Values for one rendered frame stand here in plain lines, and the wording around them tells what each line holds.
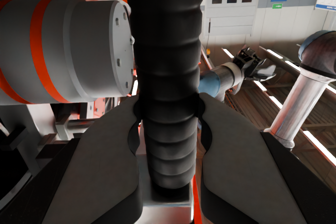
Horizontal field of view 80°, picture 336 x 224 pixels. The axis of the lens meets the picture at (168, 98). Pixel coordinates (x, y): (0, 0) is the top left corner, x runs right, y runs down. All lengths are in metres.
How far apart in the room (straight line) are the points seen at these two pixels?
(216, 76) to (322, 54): 0.36
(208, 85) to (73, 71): 0.36
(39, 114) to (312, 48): 0.76
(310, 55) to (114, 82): 0.67
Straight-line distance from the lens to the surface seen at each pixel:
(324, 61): 0.78
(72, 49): 0.25
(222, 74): 0.58
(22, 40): 0.27
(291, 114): 0.84
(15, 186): 0.49
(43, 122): 0.39
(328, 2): 9.73
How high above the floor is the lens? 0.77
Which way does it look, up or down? 30 degrees up
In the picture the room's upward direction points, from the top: 178 degrees clockwise
